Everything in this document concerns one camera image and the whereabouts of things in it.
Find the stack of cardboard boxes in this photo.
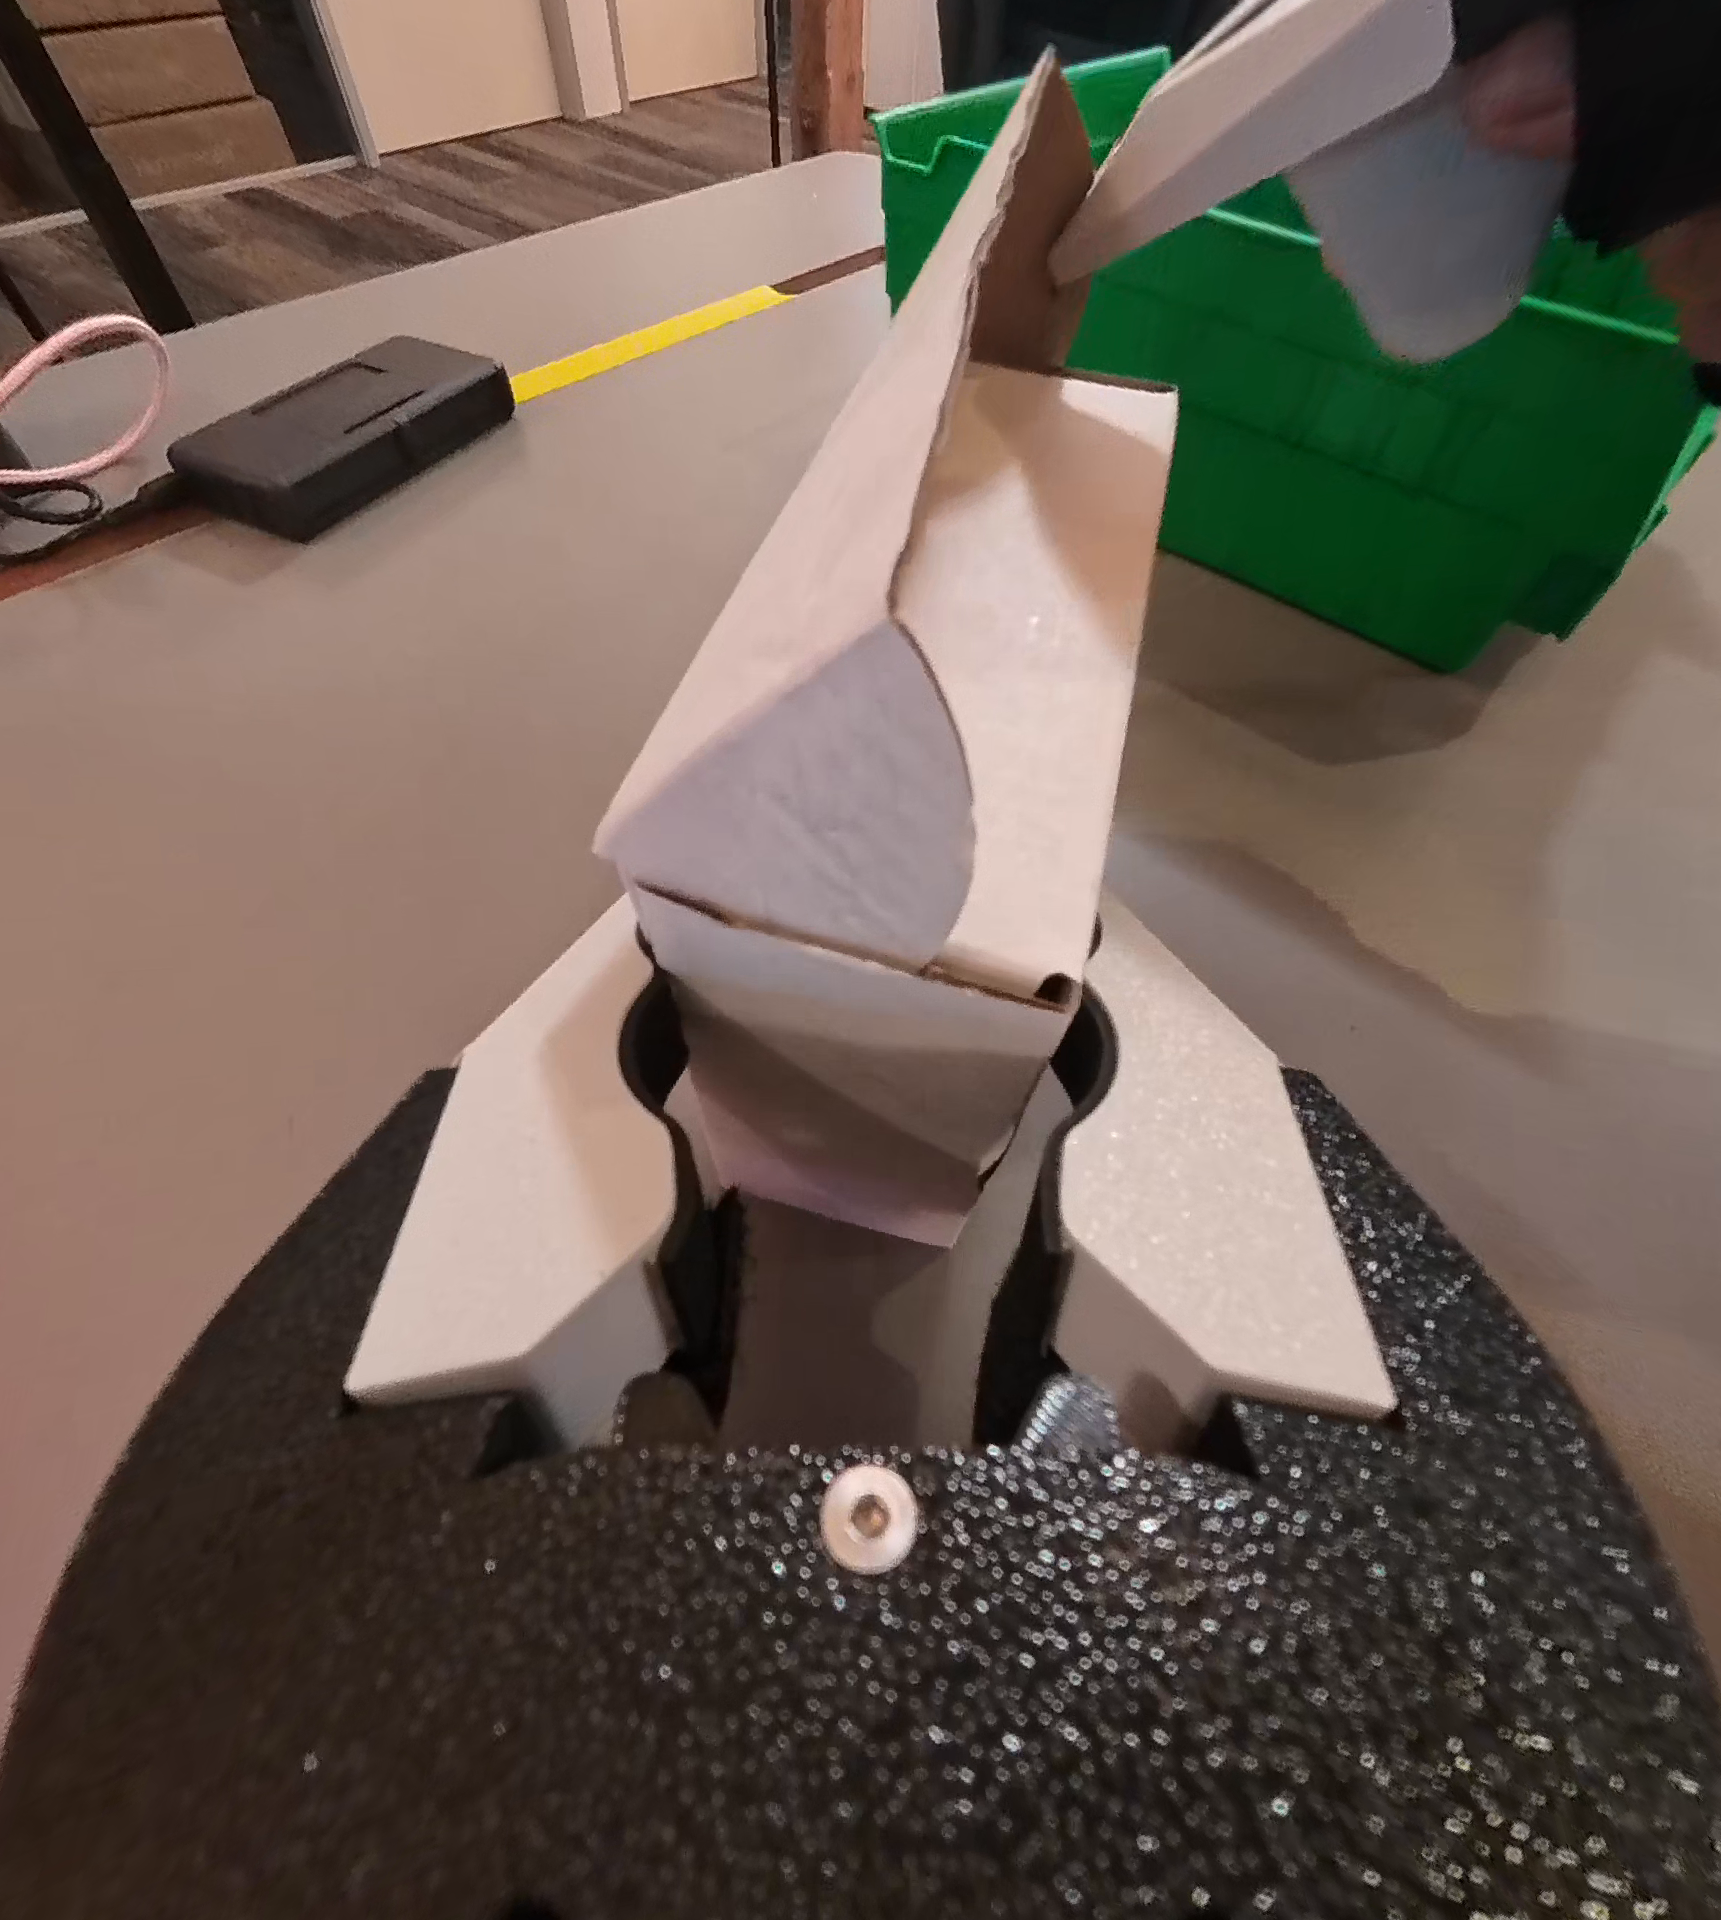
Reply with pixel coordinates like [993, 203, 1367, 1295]
[12, 0, 297, 200]

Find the black stand pole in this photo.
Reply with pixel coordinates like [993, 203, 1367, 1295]
[0, 0, 199, 336]

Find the black cable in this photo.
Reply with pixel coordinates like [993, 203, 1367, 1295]
[0, 478, 188, 568]

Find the white cardboard mailer box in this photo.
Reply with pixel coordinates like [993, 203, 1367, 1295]
[592, 44, 1181, 1248]

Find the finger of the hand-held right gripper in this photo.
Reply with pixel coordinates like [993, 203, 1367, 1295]
[1046, 0, 1458, 290]

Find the green plastic bin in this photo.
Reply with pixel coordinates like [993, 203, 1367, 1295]
[870, 44, 1719, 676]

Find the yellow tape strip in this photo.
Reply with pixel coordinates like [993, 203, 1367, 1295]
[510, 281, 796, 404]

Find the wooden post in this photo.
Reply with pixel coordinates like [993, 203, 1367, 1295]
[796, 0, 870, 158]

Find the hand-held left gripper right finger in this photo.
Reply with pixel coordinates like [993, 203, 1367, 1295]
[983, 898, 1404, 1459]

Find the pink cord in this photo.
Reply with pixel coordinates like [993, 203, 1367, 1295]
[0, 315, 174, 585]

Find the black rectangular case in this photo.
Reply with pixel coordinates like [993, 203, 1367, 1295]
[164, 336, 516, 546]

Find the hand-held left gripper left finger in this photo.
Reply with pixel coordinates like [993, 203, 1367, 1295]
[343, 910, 746, 1450]

